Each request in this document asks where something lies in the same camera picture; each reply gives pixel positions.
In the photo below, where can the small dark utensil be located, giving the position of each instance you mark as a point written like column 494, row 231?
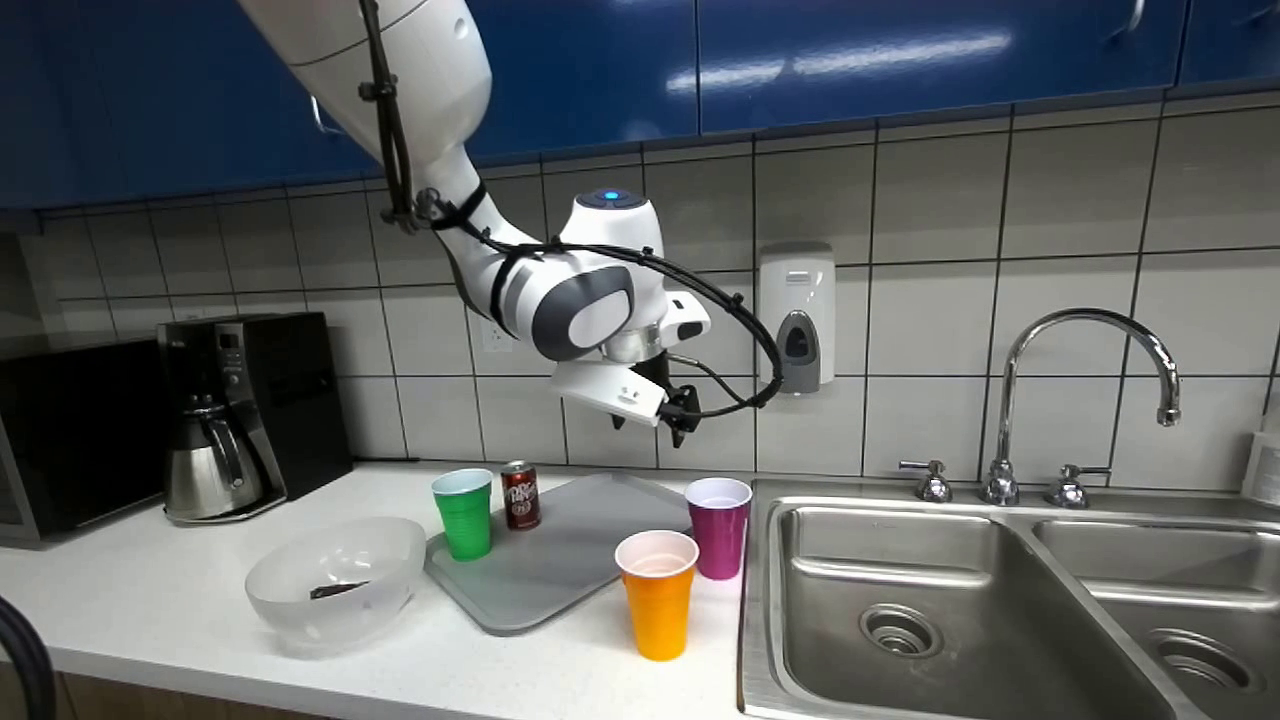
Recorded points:
column 336, row 591

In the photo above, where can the orange plastic cup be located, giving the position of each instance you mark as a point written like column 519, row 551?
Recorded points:
column 658, row 604

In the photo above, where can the chrome gooseneck faucet spout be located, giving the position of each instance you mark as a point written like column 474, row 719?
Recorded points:
column 1000, row 403

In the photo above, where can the grey plastic tray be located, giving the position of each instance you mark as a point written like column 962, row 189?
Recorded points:
column 562, row 574

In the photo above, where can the black silver coffee maker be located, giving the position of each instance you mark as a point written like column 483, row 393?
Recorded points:
column 292, row 387

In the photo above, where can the black microwave oven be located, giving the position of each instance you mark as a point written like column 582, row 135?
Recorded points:
column 82, row 441

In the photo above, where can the white wall soap dispenser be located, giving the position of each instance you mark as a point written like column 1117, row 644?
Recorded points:
column 792, row 284

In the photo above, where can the red brown soda can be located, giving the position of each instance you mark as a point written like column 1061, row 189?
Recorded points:
column 522, row 502

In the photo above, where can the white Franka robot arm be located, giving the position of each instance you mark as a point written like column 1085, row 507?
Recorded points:
column 384, row 67

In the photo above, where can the stainless steel double sink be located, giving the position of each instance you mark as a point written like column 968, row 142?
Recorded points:
column 962, row 642

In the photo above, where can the clear soap bottle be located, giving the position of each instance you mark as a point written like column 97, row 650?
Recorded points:
column 1267, row 473

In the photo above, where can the green plastic cup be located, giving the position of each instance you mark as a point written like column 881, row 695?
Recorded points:
column 465, row 520

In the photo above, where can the stainless steel carafe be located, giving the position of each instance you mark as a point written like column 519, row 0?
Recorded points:
column 215, row 473

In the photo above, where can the clear plastic bowl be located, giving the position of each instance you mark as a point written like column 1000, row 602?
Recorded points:
column 334, row 622

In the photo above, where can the wooden base cabinet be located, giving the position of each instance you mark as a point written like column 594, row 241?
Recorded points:
column 175, row 703

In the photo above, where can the purple plastic cup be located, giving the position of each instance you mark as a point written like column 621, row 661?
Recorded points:
column 720, row 533

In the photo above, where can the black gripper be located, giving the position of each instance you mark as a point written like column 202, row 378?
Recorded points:
column 652, row 374

